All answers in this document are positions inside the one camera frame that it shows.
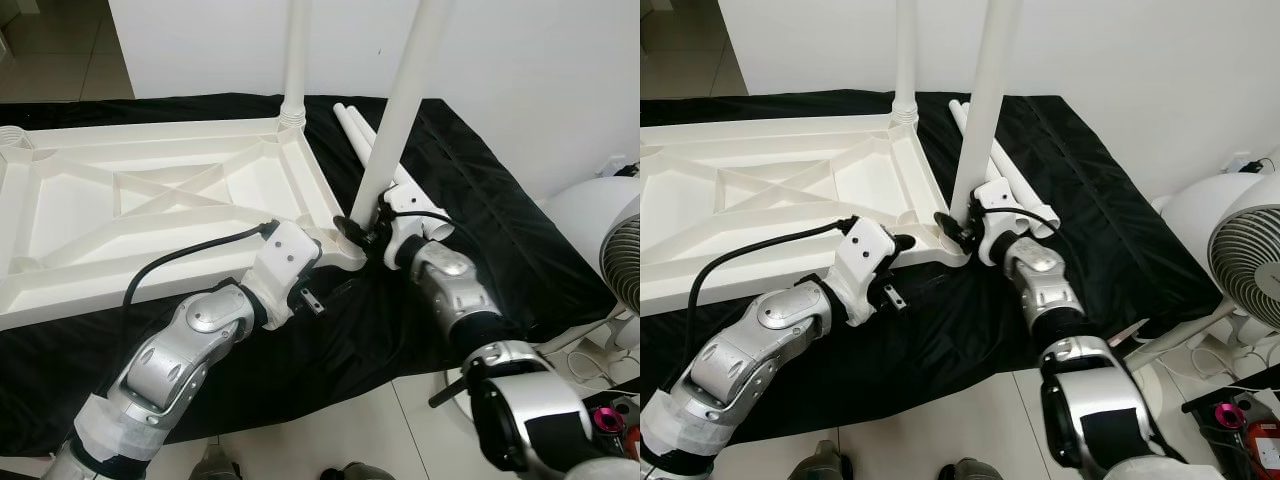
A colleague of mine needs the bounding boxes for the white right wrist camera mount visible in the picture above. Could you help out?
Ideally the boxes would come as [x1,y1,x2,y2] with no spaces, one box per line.
[972,180,1031,266]
[378,190,441,269]

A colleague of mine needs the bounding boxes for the dark metal bar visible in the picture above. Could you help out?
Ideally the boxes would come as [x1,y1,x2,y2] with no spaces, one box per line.
[428,372,471,409]

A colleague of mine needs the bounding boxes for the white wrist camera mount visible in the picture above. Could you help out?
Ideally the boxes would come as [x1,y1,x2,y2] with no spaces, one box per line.
[972,180,1031,266]
[245,220,323,331]
[378,190,441,269]
[828,215,901,326]

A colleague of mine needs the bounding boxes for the grey robot left leg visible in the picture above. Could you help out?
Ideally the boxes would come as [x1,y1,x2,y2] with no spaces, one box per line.
[790,440,856,480]
[190,443,241,480]

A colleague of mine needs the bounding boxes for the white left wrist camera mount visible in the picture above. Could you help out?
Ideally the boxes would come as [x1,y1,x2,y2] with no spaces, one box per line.
[245,220,323,331]
[828,215,901,326]

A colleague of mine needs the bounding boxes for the white round fan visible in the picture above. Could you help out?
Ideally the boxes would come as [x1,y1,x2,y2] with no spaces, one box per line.
[1150,170,1280,346]
[535,178,641,316]

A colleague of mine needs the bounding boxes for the black quilted cloth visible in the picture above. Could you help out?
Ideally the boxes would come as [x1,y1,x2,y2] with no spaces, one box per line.
[0,93,616,456]
[640,90,1226,441]

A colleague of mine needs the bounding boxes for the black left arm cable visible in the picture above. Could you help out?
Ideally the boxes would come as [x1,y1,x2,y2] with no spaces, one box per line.
[685,216,861,316]
[120,222,281,311]

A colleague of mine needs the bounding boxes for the white plastic table top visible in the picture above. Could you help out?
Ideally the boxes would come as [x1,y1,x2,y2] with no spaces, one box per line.
[0,112,369,333]
[640,108,969,311]

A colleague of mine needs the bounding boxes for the red box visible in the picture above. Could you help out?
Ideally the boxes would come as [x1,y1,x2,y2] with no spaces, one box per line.
[1245,420,1280,466]

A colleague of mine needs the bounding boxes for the black rack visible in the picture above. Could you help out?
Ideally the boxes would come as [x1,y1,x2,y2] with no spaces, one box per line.
[1180,385,1280,480]
[585,395,641,480]

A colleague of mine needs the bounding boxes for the white plastic table leg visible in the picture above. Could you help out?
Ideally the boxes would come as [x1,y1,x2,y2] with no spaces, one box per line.
[345,102,456,243]
[332,100,401,191]
[892,0,921,126]
[958,97,1059,241]
[948,97,1011,186]
[280,0,313,126]
[350,0,456,231]
[945,0,1023,229]

